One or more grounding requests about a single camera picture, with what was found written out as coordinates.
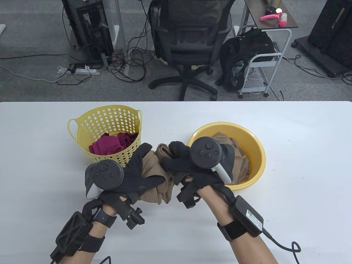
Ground dark grey tracking controller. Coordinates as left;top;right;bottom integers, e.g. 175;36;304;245
85;161;123;200
190;137;235;184

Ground person's left hand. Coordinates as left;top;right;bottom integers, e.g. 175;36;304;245
98;143;165;205

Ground maroon shorts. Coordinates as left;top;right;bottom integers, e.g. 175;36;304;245
89;132;139;155

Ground black elastic forearm strap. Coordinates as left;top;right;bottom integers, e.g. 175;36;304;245
217;220;248;242
78;235;106;253

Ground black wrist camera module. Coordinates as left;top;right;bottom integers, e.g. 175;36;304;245
176;184;201;209
125;208;145;230

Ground person's left forearm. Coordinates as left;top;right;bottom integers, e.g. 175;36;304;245
59;203;119;264

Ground person's right forearm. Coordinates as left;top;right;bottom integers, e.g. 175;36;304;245
198;184;278;264

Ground yellow plastic basin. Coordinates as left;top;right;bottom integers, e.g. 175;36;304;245
187;122;266;191

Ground white cart with brown top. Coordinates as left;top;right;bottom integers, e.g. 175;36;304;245
238;0;299;99

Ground black rolling stand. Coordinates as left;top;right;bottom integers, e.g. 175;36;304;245
291;0;352;78

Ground thick black power cable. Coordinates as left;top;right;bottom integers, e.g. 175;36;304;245
263;229;301;264

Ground pink plastic gadget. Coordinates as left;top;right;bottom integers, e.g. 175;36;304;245
260;12;288;27

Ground person's right hand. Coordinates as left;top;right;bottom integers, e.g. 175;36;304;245
160;141;229;198

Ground black backpack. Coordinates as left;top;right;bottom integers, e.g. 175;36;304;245
215;27;275;91

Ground black power pack box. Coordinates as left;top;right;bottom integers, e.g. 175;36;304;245
229;195;264;238

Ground yellow perforated plastic basket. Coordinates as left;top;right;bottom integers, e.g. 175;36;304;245
67;105;143;168

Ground black mesh forearm pack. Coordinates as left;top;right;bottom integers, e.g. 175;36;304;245
49;211;94;262

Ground black office chair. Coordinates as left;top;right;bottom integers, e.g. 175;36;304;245
148;0;237;101

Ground white power strip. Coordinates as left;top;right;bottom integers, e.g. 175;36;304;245
58;66;101;75

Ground black wrist band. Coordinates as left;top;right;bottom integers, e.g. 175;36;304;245
92;209;117;229

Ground black computer tower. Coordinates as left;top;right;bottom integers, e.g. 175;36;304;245
62;0;114;64

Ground tangle of black floor cables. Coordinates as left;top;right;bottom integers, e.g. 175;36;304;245
109;0;158;82

